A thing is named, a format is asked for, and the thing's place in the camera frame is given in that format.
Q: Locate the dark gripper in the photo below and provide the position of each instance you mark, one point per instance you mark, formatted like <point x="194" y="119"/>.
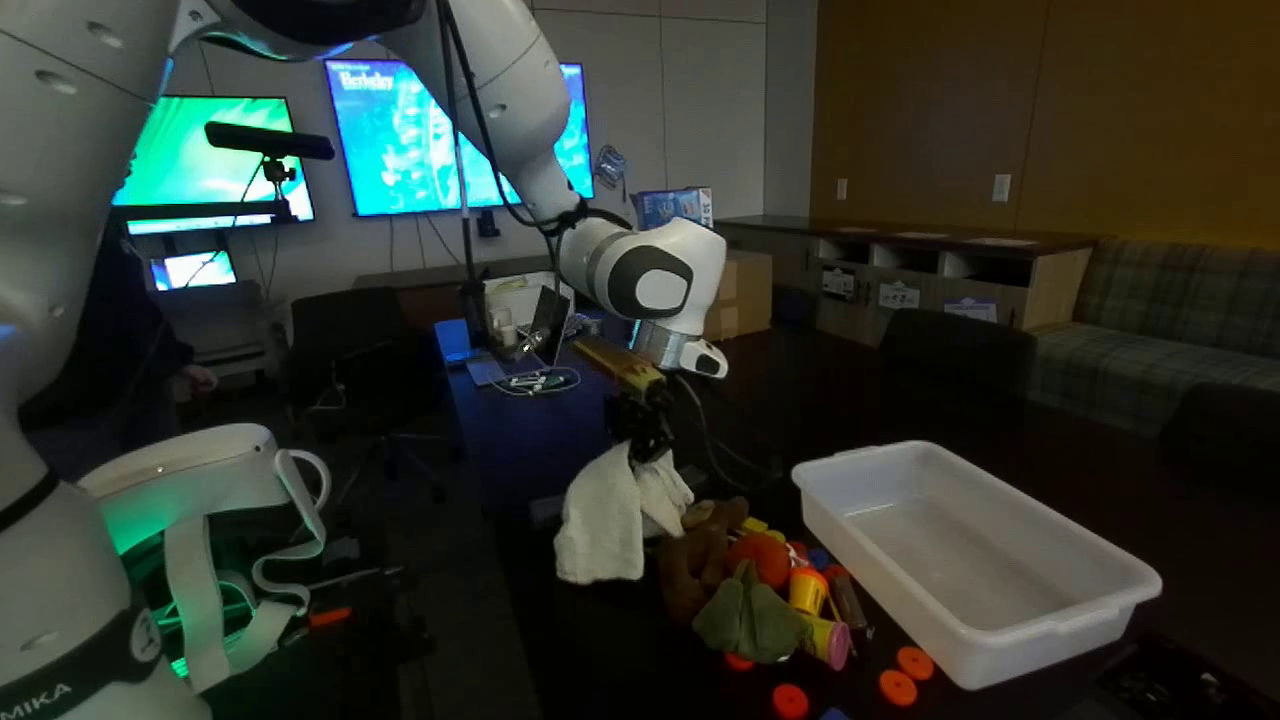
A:
<point x="645" y="421"/>

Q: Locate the white cloth towel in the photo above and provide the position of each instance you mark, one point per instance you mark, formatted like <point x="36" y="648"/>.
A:
<point x="607" y="521"/>

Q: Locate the red round toy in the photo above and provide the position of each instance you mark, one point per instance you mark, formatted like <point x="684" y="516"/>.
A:
<point x="767" y="562"/>

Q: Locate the olive green plush toy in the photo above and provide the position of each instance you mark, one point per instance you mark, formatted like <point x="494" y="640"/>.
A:
<point x="745" y="620"/>

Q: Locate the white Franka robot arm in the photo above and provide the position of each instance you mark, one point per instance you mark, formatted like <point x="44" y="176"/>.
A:
<point x="52" y="266"/>

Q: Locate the blue draped table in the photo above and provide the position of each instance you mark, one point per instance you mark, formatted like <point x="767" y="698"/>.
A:
<point x="535" y="424"/>

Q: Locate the brown cardboard box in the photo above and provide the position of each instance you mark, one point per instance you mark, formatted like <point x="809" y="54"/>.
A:
<point x="745" y="293"/>

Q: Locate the white crumpled bag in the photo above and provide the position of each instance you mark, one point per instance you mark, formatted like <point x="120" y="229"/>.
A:
<point x="506" y="305"/>

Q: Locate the yellow toy cup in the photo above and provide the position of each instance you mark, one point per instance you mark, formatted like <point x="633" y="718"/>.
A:
<point x="806" y="591"/>

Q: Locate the small blue box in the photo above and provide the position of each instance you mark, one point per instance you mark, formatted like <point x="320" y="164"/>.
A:
<point x="454" y="346"/>

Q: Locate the blue printed package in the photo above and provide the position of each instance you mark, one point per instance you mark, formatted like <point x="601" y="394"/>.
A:
<point x="680" y="207"/>

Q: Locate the toy cup pink inside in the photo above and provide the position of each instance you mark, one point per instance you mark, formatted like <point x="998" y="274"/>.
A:
<point x="825" y="640"/>

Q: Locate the orange toy disc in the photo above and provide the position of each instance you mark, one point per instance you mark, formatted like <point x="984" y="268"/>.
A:
<point x="791" y="703"/>
<point x="919" y="661"/>
<point x="899" y="691"/>

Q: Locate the dark upholstered chair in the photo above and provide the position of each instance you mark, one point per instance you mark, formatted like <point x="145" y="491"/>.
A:
<point x="961" y="366"/>
<point x="1226" y="424"/>

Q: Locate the clear plastic bin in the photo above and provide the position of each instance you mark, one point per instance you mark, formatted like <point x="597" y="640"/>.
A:
<point x="972" y="562"/>

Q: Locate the wooden open shelf cabinet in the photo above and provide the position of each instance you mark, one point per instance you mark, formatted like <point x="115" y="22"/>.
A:
<point x="1053" y="284"/>

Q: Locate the white VR headset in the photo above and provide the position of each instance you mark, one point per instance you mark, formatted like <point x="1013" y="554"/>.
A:
<point x="203" y="465"/>

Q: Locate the green plaid sofa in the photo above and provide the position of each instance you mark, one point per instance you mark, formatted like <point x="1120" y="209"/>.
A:
<point x="1160" y="335"/>

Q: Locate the white wall outlet plate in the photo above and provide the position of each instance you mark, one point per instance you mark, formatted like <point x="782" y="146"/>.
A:
<point x="1003" y="189"/>
<point x="841" y="189"/>

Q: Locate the wall monitor blue picture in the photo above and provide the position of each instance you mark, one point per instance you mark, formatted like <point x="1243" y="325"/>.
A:
<point x="403" y="146"/>

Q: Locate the black camera on stand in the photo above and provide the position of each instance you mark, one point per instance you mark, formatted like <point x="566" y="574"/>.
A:
<point x="265" y="136"/>

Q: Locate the wall monitor green picture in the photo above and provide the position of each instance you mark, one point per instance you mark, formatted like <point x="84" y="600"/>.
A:
<point x="187" y="164"/>

